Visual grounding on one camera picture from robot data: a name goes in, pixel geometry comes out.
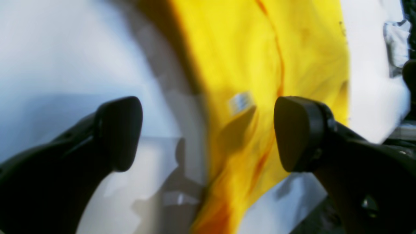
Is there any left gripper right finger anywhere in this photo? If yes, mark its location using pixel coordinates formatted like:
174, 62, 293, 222
274, 96, 416, 234

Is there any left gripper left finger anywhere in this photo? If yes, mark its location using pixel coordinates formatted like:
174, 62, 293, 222
0, 96, 143, 234

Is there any orange t-shirt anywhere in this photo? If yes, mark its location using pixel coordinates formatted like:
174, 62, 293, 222
140, 0, 351, 234

